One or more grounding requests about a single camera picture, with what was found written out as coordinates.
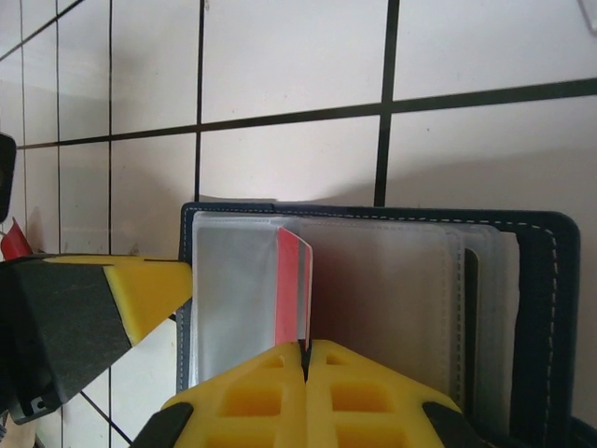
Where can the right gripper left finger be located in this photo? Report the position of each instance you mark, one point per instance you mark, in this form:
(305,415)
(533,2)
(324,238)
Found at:
(252,401)

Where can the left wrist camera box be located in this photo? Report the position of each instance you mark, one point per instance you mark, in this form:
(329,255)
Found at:
(7,177)

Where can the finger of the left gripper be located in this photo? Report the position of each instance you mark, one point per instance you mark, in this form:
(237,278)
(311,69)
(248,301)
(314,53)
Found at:
(70,317)

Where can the navy leather card holder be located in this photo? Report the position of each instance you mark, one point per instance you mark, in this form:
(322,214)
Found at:
(536,326)

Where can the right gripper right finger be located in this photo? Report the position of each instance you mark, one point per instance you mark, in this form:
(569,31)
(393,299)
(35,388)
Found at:
(364,401)

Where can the red VIP card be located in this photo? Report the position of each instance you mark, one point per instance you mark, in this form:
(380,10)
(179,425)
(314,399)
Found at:
(287,289)

